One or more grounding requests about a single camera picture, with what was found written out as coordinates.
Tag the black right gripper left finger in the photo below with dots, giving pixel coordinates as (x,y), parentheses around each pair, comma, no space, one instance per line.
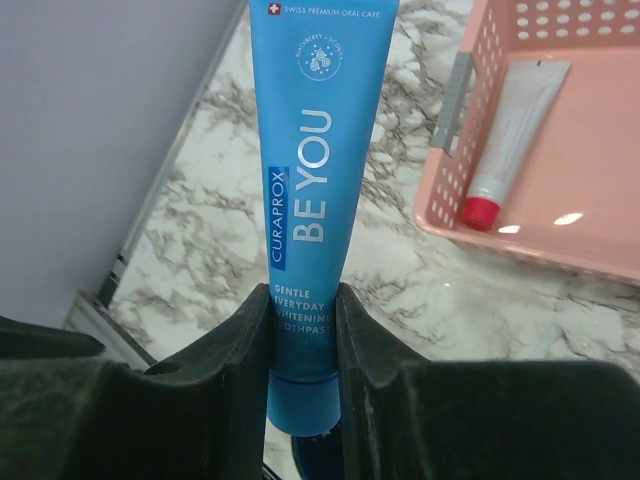
(67,412)

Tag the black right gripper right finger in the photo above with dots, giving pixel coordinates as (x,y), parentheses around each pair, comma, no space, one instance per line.
(406,417)

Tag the pink plastic basket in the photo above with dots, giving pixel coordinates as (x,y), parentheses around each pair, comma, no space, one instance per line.
(575,204)

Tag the blue toothpaste tube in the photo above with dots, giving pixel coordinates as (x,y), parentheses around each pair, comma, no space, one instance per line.
(318,72)

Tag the dark blue mug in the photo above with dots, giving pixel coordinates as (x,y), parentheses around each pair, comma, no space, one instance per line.
(320,457)

